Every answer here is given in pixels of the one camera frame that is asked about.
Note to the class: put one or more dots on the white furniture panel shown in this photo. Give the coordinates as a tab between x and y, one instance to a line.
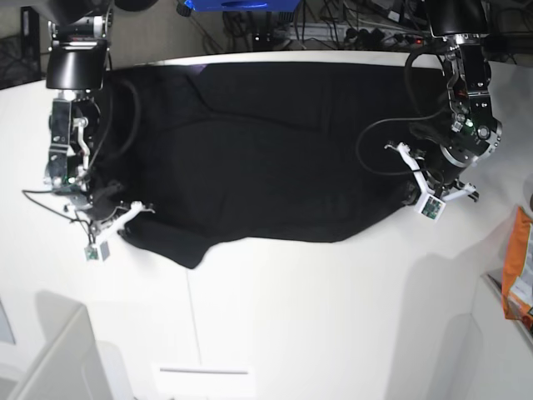
72	363

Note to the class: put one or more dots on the black speaker box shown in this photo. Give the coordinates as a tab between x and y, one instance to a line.
30	33

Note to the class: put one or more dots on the white power strip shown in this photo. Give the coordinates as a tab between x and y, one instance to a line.
355	37

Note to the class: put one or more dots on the blue box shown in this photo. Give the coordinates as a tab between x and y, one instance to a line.
242	5

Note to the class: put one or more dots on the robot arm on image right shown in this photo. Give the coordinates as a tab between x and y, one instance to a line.
463	130

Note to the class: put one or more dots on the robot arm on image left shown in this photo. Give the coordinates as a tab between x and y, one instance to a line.
94	121

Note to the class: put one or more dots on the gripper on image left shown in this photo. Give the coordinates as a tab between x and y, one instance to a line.
99	203

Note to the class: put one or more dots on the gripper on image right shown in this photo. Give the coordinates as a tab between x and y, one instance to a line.
435	172

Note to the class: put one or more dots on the orange snack bag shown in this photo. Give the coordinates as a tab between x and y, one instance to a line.
516	287

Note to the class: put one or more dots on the black T-shirt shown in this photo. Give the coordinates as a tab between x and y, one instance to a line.
283	150

